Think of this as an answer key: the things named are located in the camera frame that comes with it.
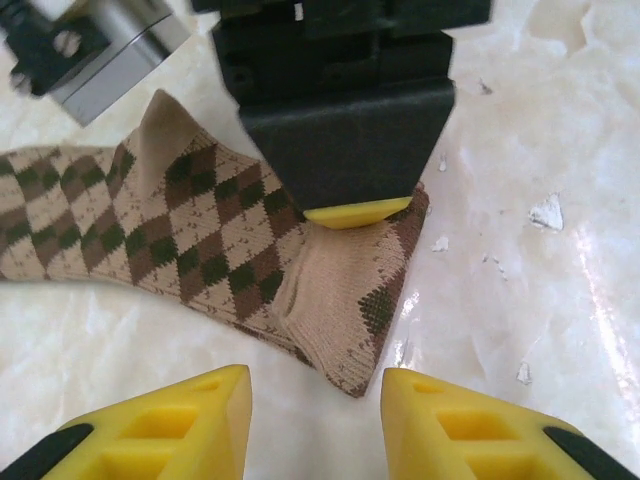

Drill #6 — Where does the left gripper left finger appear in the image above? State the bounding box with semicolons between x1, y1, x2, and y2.
0;364;254;480

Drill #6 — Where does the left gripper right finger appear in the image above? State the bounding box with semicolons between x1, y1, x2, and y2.
381;368;640;480

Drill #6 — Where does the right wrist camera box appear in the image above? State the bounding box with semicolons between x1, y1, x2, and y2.
0;0;197;127

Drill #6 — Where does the brown beige argyle sock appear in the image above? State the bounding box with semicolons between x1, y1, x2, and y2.
0;89;431;400

